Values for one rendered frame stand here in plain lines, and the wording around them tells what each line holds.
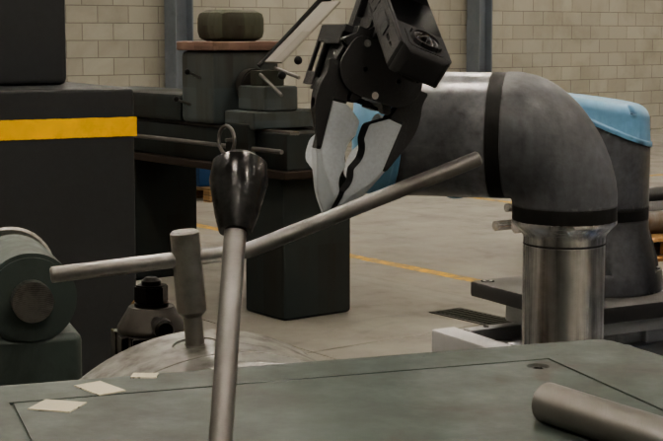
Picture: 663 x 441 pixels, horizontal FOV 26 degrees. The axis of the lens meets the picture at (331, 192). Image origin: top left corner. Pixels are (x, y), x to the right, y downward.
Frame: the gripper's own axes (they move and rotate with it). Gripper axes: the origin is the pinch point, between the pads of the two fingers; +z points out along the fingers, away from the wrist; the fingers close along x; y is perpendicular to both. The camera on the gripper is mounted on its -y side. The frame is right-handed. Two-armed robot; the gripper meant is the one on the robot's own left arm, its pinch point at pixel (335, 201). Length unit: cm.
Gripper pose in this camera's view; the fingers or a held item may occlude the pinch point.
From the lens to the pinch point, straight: 115.1
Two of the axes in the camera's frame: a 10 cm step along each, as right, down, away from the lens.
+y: -3.3, -1.0, 9.4
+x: -8.9, -3.0, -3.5
